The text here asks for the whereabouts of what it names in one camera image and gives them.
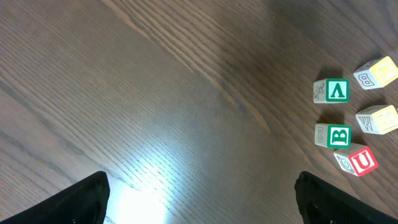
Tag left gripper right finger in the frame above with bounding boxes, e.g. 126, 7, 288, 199
294, 171, 397, 224

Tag red U block lower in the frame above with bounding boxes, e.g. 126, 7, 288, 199
333, 143, 378, 177

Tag yellow S block left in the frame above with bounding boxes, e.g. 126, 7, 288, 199
355, 105, 397, 135

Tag green A block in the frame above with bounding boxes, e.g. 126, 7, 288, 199
313, 78, 350, 104

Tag yellow K block left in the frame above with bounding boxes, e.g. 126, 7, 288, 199
353, 56, 397, 90

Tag green B block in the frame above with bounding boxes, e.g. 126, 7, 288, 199
314, 123, 351, 149

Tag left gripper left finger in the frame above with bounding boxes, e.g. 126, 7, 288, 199
1, 171, 110, 224

